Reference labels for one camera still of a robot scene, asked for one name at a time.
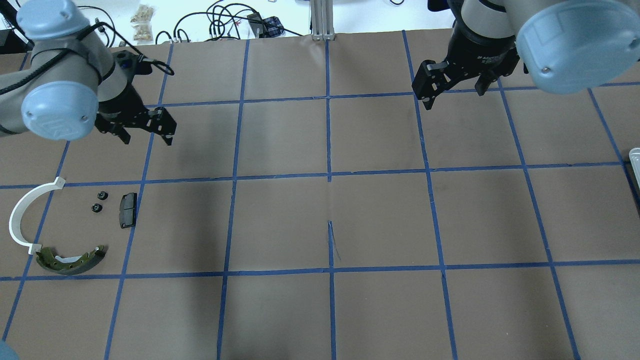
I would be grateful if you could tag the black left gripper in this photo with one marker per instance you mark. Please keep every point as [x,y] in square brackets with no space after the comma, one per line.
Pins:
[121,104]

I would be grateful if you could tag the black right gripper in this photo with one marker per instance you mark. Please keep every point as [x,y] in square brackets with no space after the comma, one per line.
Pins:
[477,51]

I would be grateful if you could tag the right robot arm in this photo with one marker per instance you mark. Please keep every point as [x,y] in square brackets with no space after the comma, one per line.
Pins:
[566,46]

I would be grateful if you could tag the silver metal tray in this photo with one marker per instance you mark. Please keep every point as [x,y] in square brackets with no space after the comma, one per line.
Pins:
[634,157]

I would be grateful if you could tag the dark grey brake pad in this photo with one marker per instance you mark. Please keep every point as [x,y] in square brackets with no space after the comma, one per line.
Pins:
[128,210]

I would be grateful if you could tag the bags of small parts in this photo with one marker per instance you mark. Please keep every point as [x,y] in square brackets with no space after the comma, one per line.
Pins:
[141,23]

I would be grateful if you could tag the white curved plastic piece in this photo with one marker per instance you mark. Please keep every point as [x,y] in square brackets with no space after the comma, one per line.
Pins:
[18,212]

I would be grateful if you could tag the black device on bench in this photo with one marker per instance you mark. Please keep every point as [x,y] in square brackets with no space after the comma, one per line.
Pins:
[12,37]

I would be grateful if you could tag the olive brake shoe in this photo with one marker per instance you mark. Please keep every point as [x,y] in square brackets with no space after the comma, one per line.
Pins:
[50,261]

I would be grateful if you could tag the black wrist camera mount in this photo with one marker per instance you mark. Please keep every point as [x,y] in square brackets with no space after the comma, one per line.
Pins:
[133,64]

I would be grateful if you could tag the aluminium frame post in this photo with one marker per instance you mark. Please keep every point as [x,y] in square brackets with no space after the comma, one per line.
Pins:
[322,20]

